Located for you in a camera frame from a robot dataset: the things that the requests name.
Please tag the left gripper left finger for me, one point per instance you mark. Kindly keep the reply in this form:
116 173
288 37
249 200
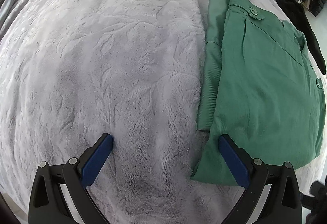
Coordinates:
47 203

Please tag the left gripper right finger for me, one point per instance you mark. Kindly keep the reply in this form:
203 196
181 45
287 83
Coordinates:
283 203

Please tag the green work jacket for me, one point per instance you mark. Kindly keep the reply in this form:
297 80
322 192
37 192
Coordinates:
260 88

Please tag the lavender plush bed blanket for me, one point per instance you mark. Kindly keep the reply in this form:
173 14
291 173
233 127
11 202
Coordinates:
72 70

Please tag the black garment on bed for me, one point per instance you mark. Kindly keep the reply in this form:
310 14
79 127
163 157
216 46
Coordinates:
296 14

